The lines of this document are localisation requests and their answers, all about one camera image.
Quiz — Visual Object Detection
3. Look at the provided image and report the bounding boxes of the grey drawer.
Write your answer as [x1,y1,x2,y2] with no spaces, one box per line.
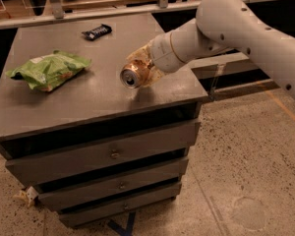
[38,156,189,211]
[6,119,200,186]
[59,181,182,227]

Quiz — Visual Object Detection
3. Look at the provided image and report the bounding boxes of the dark candy bar wrapper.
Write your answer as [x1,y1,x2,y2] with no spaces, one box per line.
[83,24,112,40]

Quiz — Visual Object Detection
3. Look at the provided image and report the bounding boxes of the top grey drawer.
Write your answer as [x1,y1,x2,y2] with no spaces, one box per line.
[6,119,200,186]

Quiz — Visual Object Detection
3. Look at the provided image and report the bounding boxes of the orange soda can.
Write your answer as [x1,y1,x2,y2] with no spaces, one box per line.
[120,60,152,89]

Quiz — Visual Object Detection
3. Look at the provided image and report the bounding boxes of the grey drawer cabinet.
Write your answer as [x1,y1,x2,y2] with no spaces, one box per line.
[0,14,207,215]

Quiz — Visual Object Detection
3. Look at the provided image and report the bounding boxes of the crumpled paper scrap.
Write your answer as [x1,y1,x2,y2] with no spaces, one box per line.
[14,186,38,207]

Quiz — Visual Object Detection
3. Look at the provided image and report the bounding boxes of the metal railing frame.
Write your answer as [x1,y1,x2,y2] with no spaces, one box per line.
[0,0,295,102]

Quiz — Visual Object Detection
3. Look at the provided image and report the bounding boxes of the middle grey drawer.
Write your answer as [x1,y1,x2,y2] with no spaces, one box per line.
[38,156,189,211]

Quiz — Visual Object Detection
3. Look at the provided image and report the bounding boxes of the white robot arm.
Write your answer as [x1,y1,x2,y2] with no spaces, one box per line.
[120,0,295,99]

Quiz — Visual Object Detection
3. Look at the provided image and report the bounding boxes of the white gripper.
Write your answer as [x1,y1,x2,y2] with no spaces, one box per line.
[126,32,185,88]

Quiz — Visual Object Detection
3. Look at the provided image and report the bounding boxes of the green chip bag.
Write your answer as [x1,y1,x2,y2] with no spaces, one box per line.
[6,50,91,92]

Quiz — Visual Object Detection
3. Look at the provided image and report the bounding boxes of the bottom grey drawer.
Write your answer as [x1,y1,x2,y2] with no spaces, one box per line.
[59,181,182,227]

